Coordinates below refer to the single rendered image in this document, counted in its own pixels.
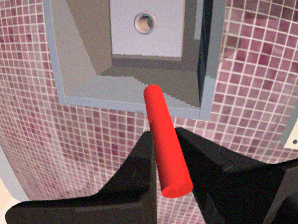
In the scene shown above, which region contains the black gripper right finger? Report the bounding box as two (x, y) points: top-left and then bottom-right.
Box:
(174, 127), (298, 224)

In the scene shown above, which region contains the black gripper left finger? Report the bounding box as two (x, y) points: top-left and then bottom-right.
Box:
(4, 131), (158, 224)

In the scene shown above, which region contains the red peg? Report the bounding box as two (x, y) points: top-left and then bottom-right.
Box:
(144, 84), (193, 198)

